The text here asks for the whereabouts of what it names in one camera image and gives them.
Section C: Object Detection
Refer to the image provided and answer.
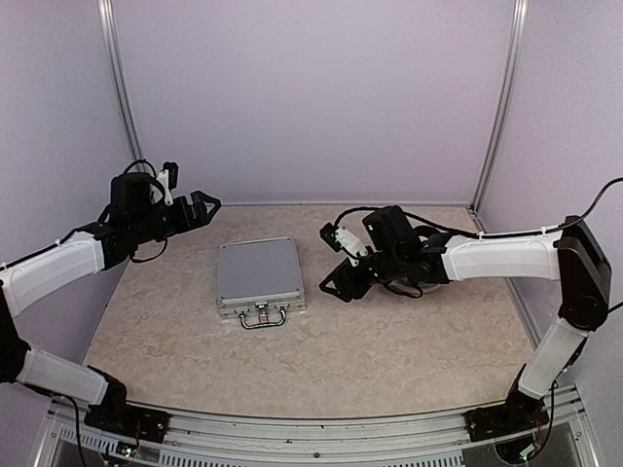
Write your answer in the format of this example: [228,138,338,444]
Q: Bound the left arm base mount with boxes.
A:
[85,405,170,444]

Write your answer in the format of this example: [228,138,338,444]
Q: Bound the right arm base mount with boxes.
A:
[463,401,550,443]

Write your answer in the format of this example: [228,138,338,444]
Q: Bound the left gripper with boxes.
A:
[130,190,221,244]

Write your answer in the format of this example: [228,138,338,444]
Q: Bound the aluminium corner post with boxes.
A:
[96,0,157,175]
[470,0,530,216]

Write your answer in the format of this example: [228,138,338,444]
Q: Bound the aluminium poker case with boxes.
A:
[216,236,307,330]

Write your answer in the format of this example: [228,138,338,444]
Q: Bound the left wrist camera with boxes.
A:
[151,162,179,206]

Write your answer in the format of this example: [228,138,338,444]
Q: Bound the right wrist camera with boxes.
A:
[319,223,369,261]

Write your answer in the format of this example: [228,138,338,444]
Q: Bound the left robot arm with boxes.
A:
[1,164,222,433]

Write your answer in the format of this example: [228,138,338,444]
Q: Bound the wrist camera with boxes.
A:
[319,223,369,261]
[151,162,179,206]

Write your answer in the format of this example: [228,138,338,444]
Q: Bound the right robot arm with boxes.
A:
[319,205,613,432]

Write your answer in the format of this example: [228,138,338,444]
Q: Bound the right aluminium corner post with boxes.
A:
[470,0,530,216]

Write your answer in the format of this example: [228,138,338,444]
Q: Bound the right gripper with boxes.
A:
[318,248,404,303]

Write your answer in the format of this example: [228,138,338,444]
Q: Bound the left aluminium corner post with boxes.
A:
[96,0,157,175]

